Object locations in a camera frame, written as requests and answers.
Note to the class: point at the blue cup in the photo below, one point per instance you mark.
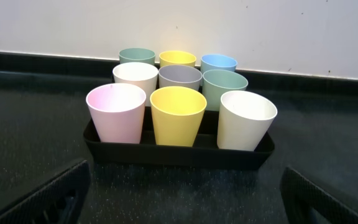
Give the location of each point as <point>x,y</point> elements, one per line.
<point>217,62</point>

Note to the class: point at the pink cup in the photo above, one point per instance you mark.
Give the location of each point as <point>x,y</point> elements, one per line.
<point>117,121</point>

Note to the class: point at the grey cup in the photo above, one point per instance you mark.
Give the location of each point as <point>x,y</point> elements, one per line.
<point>180,76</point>

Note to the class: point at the black tray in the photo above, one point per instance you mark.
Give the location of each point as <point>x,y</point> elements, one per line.
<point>179,157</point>

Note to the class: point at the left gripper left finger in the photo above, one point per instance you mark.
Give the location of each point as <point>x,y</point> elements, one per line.
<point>51,196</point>

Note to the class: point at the white cup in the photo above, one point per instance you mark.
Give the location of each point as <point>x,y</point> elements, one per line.
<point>242,127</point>
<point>135,74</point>

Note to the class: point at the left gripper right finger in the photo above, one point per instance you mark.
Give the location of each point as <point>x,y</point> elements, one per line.
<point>309,200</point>

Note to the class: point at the yellow cup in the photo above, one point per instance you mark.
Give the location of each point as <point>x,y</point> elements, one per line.
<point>177,58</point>
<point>176,124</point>

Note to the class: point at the green cup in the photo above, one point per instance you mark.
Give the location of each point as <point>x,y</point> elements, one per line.
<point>224,82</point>
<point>137,55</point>

